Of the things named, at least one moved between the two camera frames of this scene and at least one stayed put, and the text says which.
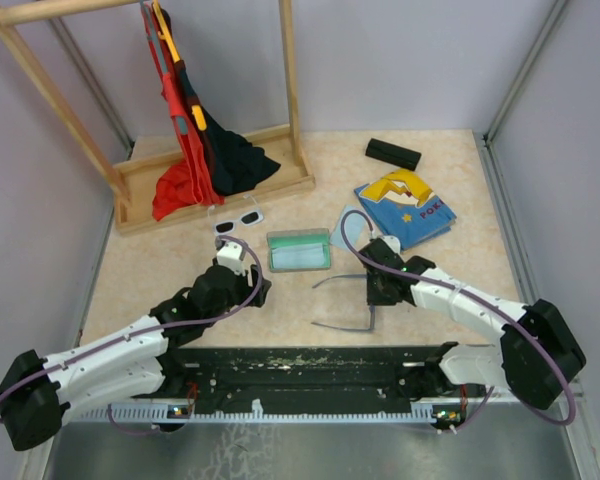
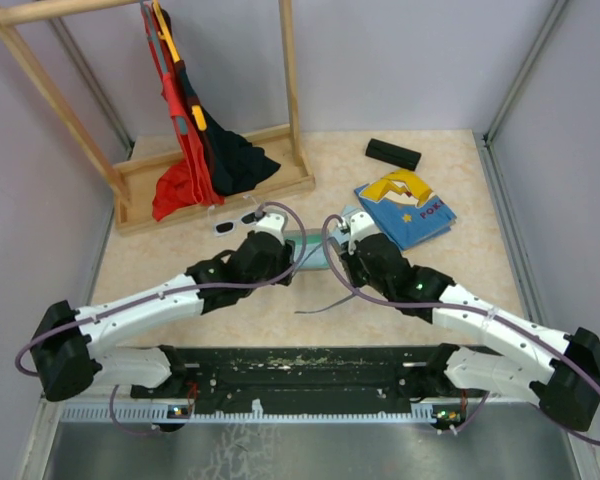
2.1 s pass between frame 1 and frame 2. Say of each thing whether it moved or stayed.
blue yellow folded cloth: stayed
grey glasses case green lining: stayed
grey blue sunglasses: moved
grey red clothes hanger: stayed
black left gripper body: moved
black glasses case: stayed
